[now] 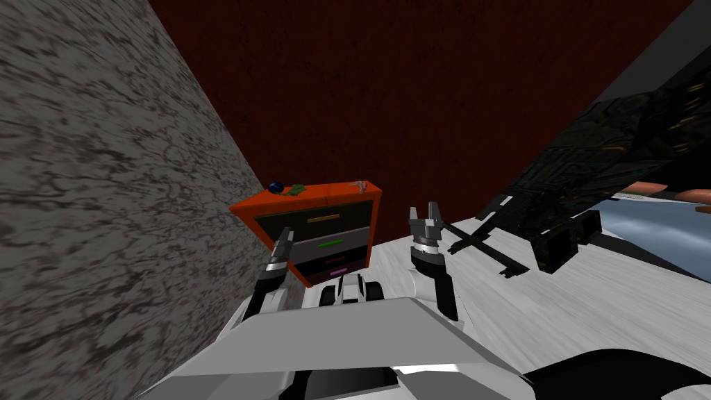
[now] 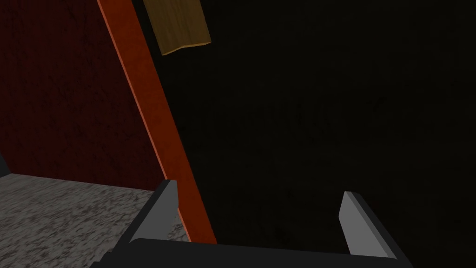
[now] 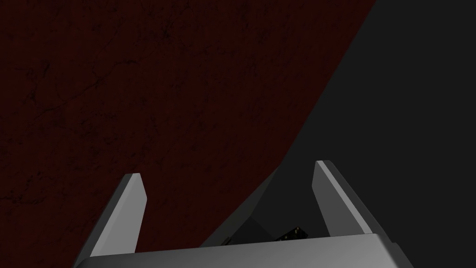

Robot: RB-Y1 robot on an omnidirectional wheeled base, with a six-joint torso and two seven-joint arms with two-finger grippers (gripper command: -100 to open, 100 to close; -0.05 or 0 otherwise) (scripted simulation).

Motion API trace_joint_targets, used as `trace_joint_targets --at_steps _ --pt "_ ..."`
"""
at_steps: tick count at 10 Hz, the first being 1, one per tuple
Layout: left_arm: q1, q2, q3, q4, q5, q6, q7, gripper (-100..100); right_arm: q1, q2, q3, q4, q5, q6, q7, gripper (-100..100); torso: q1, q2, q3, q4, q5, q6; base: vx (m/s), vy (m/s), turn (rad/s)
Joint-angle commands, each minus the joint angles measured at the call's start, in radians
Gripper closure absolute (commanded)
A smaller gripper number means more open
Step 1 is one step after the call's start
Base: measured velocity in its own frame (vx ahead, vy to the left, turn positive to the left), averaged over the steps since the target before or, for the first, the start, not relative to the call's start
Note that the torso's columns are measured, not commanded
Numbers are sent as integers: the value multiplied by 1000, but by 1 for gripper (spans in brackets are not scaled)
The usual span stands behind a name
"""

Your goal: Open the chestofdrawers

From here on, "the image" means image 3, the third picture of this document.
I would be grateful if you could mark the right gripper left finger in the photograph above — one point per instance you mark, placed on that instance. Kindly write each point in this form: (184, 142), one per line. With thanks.
(122, 216)

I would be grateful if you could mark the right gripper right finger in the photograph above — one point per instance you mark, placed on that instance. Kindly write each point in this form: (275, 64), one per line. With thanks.
(336, 203)

